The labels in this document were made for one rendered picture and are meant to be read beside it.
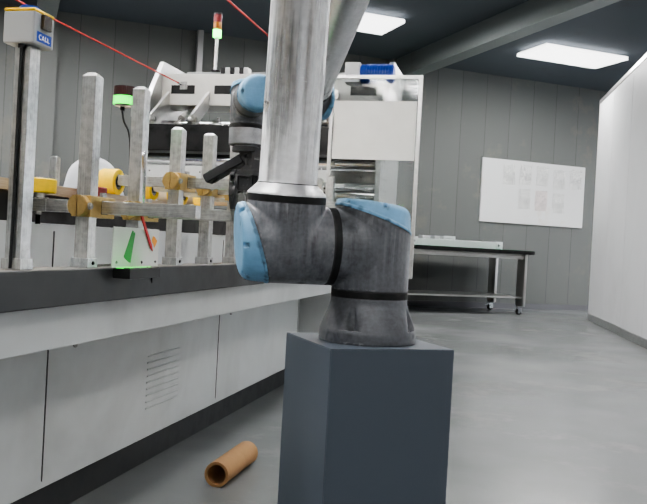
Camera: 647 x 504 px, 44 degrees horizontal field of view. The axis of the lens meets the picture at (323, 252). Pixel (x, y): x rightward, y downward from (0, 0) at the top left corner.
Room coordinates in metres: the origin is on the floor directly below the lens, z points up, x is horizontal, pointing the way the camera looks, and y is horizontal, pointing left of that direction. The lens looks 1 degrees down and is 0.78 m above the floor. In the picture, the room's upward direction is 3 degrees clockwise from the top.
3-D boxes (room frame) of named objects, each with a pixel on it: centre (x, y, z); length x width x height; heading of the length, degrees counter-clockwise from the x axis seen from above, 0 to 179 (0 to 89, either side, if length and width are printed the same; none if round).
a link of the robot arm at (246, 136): (2.11, 0.21, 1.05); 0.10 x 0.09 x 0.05; 166
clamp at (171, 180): (2.40, 0.44, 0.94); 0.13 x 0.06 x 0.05; 167
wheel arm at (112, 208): (1.92, 0.50, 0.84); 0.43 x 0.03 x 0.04; 77
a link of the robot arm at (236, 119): (2.10, 0.22, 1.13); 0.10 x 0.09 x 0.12; 14
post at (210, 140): (2.62, 0.38, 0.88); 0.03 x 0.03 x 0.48; 77
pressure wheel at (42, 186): (1.96, 0.70, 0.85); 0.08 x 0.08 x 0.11
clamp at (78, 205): (1.91, 0.55, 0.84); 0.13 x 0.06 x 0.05; 167
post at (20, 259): (1.63, 0.62, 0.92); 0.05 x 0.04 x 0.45; 167
